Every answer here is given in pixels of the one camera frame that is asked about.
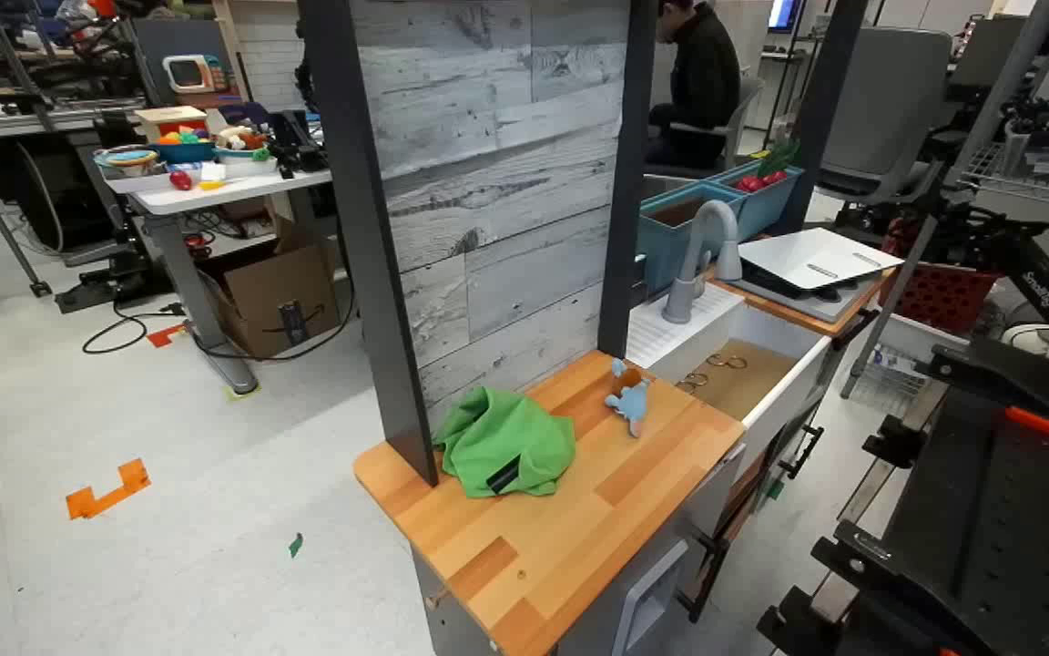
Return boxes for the brown cardboard box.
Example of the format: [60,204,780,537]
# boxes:
[201,241,343,362]

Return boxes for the grey toy faucet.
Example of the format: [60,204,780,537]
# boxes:
[658,198,746,330]

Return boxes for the seated person in jacket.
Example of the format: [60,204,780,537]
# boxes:
[643,0,746,175]

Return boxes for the colourful toy pile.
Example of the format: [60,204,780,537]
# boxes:
[211,122,274,158]

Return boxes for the white toy kitchen cabinet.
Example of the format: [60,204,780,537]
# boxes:
[354,283,902,656]

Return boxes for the grey plush mouse toy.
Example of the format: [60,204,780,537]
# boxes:
[601,356,655,439]

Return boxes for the white table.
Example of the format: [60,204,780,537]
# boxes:
[98,152,333,398]

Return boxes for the red toy pieces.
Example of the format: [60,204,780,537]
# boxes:
[735,168,791,198]

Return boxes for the teal plastic bin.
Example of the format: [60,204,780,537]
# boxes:
[704,166,809,245]
[636,178,735,302]

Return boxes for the wooden side board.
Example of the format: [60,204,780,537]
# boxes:
[716,270,892,343]

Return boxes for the blue toy bowl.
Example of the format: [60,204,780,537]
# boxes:
[157,136,218,168]

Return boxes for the black round drum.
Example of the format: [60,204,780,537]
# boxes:
[0,133,100,253]

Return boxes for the black floor cable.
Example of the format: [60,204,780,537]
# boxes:
[80,302,190,356]

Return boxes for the white flat tray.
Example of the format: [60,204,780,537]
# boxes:
[735,225,902,294]

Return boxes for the green towel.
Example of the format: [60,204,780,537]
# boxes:
[434,382,579,505]

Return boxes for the black frame post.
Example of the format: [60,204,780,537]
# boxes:
[301,0,439,489]
[593,0,662,362]
[777,0,871,232]

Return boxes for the white sink basin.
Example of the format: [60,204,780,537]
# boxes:
[627,283,837,458]

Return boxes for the red plastic crate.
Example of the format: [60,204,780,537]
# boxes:
[892,259,1002,338]

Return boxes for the white framed small screen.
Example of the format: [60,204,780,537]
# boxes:
[160,53,230,100]

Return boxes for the wooden toy box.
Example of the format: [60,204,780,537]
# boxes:
[134,102,211,144]

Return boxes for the black perforated workbench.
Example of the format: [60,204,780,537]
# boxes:
[752,331,1049,656]

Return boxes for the person in grey shirt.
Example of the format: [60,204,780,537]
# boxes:
[820,26,954,201]

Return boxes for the large orange floor tape mark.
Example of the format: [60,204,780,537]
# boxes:
[60,456,153,525]

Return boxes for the grey wood-print back panel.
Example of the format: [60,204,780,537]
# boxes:
[346,0,628,417]

